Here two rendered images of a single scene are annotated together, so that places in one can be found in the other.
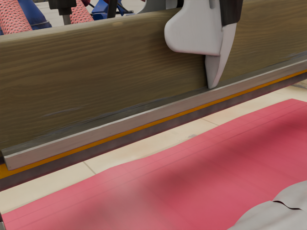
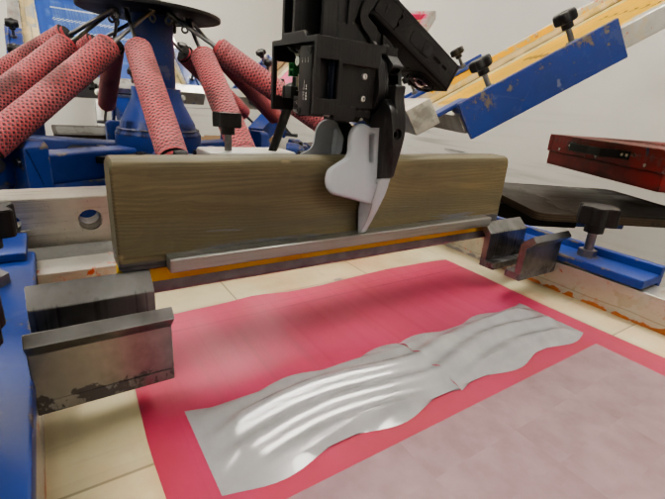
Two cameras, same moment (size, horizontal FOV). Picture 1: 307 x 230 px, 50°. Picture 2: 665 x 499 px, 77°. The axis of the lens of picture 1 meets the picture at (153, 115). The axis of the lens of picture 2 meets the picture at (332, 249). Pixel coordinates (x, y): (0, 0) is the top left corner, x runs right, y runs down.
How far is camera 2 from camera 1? 0.10 m
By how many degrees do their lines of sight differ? 5
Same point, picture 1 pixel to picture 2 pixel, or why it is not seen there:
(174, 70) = (329, 211)
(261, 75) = (409, 229)
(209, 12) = (367, 164)
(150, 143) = (295, 279)
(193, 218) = (324, 348)
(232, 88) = (380, 236)
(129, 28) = (295, 166)
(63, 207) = (203, 323)
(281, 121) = (427, 279)
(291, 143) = (430, 300)
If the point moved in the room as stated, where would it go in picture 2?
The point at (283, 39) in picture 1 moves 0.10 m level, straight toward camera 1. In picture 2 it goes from (436, 199) to (423, 222)
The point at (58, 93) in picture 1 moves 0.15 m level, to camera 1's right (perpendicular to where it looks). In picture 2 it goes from (224, 213) to (424, 225)
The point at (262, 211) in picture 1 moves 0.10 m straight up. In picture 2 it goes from (387, 349) to (403, 235)
